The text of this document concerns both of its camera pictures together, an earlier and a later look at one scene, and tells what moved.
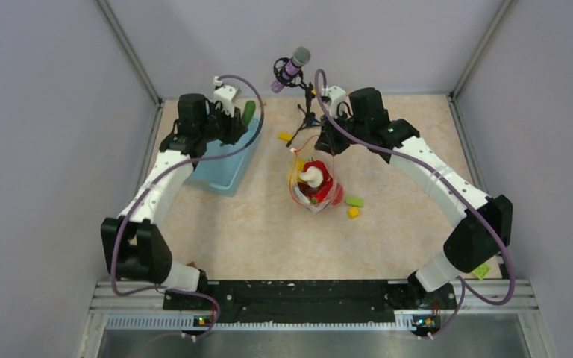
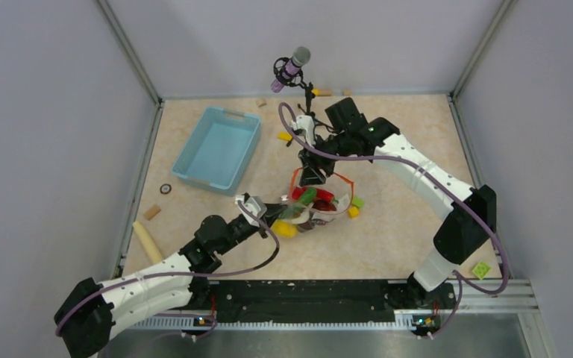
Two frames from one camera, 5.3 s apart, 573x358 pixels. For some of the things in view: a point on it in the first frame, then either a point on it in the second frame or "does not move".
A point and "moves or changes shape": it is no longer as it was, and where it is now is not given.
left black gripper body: (219, 124) → (267, 223)
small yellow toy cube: (353, 212) does not move
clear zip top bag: (312, 180) moves or changes shape
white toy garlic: (312, 175) moves or changes shape
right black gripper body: (337, 140) → (311, 159)
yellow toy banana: (301, 164) moves or changes shape
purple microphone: (300, 57) does not move
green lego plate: (481, 271) does not move
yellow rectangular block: (285, 136) does not move
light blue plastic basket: (221, 176) does not move
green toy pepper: (248, 112) → (307, 195)
